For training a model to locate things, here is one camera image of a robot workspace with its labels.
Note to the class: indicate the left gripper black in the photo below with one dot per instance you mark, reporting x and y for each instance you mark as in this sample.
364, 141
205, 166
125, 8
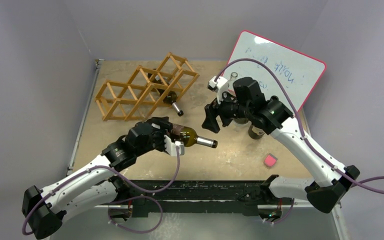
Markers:
165, 127

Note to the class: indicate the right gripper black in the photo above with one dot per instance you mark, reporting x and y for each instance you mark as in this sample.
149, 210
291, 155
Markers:
217, 111

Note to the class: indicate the dark bottle beige label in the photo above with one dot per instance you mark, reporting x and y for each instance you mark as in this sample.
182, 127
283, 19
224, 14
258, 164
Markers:
189, 137

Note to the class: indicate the olive green wine bottle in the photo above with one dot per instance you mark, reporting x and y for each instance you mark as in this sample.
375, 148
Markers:
170, 98

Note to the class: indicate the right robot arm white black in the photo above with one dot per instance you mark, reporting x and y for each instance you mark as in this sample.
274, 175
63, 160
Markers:
330, 179

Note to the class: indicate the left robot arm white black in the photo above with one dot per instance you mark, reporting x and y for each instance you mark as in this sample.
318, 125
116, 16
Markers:
100, 181

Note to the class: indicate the clear bottle green label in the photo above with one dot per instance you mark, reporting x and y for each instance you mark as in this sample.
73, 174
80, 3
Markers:
241, 121

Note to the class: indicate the dark green wine bottle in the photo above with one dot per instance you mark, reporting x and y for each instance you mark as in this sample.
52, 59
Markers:
255, 132

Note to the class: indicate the wooden lattice wine rack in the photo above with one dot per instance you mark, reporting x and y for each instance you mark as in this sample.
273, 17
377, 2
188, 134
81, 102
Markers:
138, 98

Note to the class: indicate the pink eraser block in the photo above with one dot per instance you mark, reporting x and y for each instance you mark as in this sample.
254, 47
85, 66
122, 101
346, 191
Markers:
270, 160

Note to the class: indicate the pink framed whiteboard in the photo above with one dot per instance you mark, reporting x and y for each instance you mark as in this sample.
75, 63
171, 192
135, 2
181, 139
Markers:
279, 70

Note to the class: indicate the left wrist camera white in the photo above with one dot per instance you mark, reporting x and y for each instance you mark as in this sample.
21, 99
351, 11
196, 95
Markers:
178, 148

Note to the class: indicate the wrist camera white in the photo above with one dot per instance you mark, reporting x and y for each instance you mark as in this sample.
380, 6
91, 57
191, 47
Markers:
219, 86
178, 148

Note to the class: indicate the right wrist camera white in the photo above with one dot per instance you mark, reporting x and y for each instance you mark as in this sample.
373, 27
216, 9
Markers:
219, 86

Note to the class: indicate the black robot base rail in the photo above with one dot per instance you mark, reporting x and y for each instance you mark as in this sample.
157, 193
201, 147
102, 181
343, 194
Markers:
250, 198

